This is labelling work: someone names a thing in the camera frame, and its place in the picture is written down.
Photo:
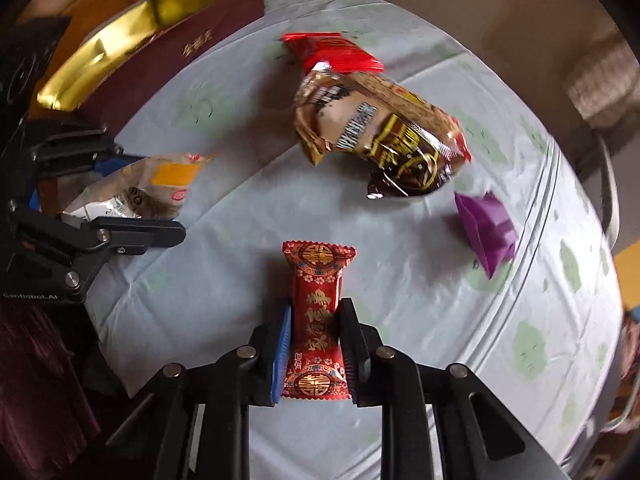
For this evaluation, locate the person's dark red clothing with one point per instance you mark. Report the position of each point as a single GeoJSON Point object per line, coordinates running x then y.
{"type": "Point", "coordinates": [35, 385]}

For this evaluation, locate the maroon gift box gold lining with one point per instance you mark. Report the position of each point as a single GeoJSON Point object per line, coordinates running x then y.
{"type": "Point", "coordinates": [165, 55]}

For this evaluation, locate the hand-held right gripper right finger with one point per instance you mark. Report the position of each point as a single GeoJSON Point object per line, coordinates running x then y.
{"type": "Point", "coordinates": [350, 350]}

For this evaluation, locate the plain red snack packet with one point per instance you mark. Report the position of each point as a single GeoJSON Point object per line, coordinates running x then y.
{"type": "Point", "coordinates": [340, 52]}

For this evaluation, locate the purple candy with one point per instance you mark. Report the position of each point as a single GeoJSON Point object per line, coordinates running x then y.
{"type": "Point", "coordinates": [487, 230]}

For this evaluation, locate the sesame bar packet cartoon print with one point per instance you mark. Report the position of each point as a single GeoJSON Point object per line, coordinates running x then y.
{"type": "Point", "coordinates": [425, 102]}

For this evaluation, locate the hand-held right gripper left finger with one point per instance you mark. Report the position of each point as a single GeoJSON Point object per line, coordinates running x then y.
{"type": "Point", "coordinates": [281, 355]}

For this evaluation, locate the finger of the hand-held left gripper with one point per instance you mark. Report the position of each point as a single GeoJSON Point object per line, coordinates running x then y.
{"type": "Point", "coordinates": [135, 235]}
{"type": "Point", "coordinates": [75, 152]}

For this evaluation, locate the red gold patterned candy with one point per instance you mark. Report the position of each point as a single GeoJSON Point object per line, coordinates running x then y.
{"type": "Point", "coordinates": [317, 285]}

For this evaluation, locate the brown black snack bag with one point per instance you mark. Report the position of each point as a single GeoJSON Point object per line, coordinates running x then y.
{"type": "Point", "coordinates": [375, 130]}

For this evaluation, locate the grey yellow blue armchair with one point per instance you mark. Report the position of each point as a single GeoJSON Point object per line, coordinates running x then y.
{"type": "Point", "coordinates": [607, 185]}

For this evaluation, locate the beige yellow bread packet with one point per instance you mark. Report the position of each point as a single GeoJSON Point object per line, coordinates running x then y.
{"type": "Point", "coordinates": [170, 180]}

